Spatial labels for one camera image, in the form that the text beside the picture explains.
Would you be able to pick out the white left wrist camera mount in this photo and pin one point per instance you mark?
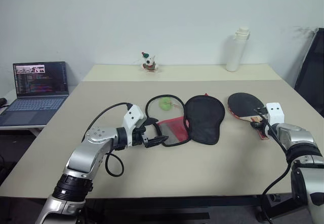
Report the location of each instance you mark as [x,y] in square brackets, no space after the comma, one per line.
[133,115]

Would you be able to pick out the small white toy figurine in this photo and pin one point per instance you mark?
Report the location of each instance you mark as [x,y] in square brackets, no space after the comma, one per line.
[149,63]

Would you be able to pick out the open blue laptop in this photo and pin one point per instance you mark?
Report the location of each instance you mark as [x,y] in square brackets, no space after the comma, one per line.
[38,92]

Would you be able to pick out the green ball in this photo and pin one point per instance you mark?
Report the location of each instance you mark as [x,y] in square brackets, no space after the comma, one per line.
[165,104]

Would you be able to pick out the black mesh paddle case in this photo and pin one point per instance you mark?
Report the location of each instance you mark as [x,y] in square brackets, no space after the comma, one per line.
[205,117]

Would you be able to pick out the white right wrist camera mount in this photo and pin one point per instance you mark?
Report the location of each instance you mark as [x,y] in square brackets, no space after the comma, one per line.
[275,112]

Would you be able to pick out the black office chair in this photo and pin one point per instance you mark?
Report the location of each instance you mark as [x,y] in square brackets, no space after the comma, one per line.
[312,72]

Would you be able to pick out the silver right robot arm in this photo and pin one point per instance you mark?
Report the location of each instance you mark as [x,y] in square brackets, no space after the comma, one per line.
[301,148]

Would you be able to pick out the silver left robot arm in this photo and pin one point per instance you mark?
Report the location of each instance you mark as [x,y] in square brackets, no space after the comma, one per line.
[86,153]

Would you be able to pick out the black table tennis paddle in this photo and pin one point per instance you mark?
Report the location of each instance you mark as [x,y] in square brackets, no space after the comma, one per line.
[243,105]

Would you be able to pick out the black table frame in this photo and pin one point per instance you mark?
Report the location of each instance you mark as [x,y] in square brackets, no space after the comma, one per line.
[177,203]

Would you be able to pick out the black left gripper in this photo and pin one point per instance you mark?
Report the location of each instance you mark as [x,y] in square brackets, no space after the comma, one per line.
[138,135]

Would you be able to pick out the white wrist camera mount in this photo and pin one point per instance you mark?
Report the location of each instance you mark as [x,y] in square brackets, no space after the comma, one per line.
[133,115]
[275,112]

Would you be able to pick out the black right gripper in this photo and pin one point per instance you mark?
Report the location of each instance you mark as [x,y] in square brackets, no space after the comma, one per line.
[264,110]

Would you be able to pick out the white bottle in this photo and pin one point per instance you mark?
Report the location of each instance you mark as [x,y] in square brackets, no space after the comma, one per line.
[236,49]

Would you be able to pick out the small black object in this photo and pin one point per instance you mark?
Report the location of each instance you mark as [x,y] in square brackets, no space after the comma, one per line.
[2,101]

